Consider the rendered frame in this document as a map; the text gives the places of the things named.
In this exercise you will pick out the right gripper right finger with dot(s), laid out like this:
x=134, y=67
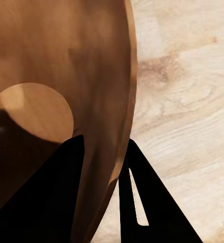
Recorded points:
x=167, y=223

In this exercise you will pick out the trash can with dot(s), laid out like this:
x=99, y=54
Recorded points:
x=67, y=68

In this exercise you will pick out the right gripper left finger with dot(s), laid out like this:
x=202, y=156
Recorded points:
x=42, y=210

